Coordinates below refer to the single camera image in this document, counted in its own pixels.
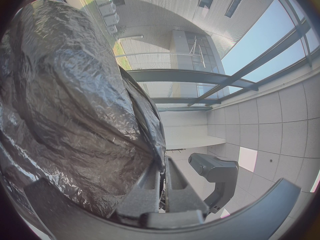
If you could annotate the black plastic bag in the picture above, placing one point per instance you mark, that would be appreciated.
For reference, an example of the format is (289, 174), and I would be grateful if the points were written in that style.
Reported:
(70, 96)

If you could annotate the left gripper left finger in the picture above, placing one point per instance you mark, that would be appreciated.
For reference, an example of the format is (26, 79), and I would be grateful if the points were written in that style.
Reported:
(143, 194)

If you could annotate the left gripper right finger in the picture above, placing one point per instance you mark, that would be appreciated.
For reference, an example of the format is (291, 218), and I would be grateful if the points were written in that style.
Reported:
(185, 199)

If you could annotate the window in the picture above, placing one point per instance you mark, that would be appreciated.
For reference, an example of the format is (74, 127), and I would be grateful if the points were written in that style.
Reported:
(175, 75)

